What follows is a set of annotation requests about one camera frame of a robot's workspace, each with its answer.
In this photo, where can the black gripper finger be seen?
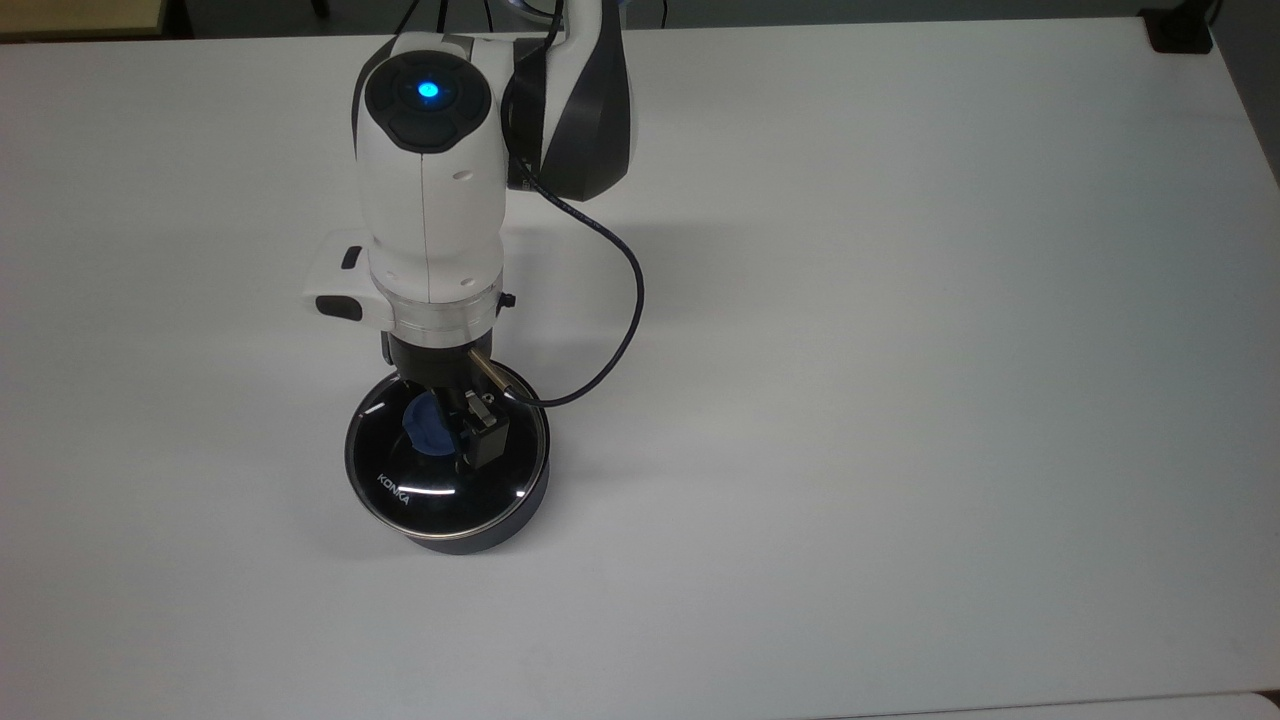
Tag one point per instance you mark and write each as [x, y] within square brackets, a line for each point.
[488, 435]

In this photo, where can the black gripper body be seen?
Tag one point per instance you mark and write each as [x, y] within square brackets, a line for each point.
[430, 370]

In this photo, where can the glass lid with blue knob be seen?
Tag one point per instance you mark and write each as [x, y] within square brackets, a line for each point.
[420, 500]

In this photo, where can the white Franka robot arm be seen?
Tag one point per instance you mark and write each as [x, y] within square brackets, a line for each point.
[430, 200]

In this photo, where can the brown wooden board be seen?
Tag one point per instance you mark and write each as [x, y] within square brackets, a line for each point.
[80, 15]

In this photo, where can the black pole with table clamp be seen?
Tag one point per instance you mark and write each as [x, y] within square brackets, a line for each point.
[1180, 35]

